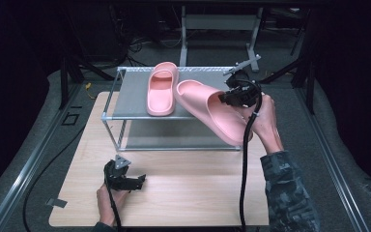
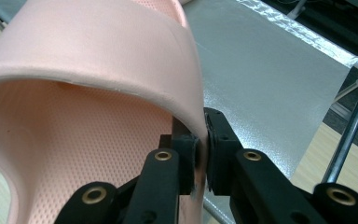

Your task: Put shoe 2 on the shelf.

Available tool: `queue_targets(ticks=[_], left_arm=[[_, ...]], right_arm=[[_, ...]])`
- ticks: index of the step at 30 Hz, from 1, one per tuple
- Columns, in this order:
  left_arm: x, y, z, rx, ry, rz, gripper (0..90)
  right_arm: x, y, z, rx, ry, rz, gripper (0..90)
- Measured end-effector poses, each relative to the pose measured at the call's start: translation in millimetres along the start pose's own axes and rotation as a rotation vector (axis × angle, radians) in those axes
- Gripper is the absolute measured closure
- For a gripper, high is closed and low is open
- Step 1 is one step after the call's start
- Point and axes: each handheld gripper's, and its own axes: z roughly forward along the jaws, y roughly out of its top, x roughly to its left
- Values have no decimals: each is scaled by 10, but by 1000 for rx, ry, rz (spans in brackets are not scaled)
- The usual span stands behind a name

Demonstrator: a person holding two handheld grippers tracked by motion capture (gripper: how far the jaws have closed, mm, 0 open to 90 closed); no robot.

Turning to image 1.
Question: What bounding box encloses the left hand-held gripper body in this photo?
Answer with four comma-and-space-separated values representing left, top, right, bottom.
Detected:
103, 154, 133, 191

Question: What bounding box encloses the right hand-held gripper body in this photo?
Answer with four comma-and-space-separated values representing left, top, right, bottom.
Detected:
223, 54, 262, 109

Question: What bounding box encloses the pink foam slipper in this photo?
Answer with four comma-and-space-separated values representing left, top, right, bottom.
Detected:
174, 79, 254, 147
146, 61, 181, 117

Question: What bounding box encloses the grey metal shoe rack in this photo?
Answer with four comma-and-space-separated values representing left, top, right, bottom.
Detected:
100, 66, 258, 153

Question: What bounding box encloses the person's left hand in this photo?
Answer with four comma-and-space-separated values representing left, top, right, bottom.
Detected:
96, 184, 129, 226

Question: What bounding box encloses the person's right hand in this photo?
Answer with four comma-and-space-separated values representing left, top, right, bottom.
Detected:
238, 94, 284, 155

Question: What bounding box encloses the grey tape piece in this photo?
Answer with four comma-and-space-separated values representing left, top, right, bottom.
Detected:
45, 198, 69, 209

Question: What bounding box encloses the black metal stand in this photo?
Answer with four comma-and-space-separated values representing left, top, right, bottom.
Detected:
256, 9, 317, 114
59, 6, 117, 110

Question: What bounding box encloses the yellow tag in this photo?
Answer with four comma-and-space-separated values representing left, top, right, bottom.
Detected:
85, 82, 97, 100

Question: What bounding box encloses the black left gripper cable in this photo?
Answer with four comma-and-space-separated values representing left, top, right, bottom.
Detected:
104, 167, 124, 232

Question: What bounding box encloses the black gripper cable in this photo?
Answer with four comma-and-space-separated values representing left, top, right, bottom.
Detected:
239, 79, 264, 232
104, 167, 124, 232

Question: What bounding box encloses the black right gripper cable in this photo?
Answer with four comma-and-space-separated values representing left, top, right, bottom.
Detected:
239, 79, 264, 232

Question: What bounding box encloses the grey metal stand frame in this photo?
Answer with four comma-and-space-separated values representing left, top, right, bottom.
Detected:
179, 5, 264, 73

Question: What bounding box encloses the black floor cable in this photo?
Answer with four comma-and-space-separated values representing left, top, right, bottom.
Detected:
22, 126, 86, 232

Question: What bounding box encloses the aluminium floor rail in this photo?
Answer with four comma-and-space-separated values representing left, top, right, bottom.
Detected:
0, 84, 85, 232
295, 87, 370, 232

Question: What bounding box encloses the tangle of dark cables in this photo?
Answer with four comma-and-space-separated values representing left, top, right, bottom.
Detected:
109, 6, 183, 67

